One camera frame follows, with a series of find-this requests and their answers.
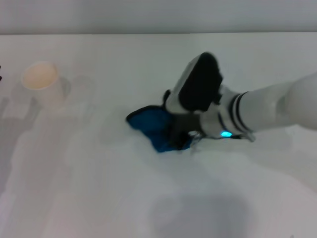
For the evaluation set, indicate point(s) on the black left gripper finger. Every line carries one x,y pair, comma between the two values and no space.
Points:
0,77

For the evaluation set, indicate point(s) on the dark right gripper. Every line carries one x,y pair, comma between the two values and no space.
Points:
184,129

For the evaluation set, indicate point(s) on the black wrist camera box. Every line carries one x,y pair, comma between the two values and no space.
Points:
198,84

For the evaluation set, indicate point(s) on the blue rag with black trim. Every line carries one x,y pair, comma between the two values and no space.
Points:
148,124

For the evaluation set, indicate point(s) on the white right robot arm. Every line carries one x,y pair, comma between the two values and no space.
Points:
267,106

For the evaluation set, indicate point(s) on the white paper cup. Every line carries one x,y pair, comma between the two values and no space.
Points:
44,86

